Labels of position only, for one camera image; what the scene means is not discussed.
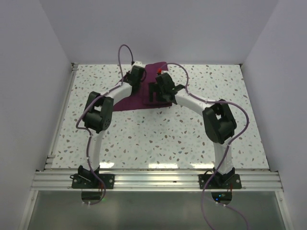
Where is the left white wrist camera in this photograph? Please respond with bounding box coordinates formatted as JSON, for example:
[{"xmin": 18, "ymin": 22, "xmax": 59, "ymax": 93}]
[{"xmin": 131, "ymin": 61, "xmax": 143, "ymax": 67}]

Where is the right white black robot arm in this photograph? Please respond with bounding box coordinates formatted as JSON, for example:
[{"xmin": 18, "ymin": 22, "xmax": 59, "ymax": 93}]
[{"xmin": 149, "ymin": 72, "xmax": 237, "ymax": 188}]

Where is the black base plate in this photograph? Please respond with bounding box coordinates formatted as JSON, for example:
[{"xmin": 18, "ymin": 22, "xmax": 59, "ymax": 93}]
[
  {"xmin": 198, "ymin": 171, "xmax": 242, "ymax": 189},
  {"xmin": 70, "ymin": 173, "xmax": 115, "ymax": 189}
]

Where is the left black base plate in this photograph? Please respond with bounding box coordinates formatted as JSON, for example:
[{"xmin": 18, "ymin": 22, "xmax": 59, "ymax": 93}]
[{"xmin": 70, "ymin": 173, "xmax": 115, "ymax": 189}]

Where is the purple surgical kit cloth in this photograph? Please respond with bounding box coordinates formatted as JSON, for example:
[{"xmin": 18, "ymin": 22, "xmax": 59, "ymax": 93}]
[{"xmin": 113, "ymin": 62, "xmax": 172, "ymax": 112}]

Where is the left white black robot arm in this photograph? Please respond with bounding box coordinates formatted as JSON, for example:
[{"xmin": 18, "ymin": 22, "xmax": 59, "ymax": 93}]
[{"xmin": 76, "ymin": 64, "xmax": 146, "ymax": 188}]

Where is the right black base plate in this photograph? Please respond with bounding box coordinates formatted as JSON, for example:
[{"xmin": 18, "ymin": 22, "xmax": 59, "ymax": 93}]
[{"xmin": 198, "ymin": 171, "xmax": 242, "ymax": 189}]

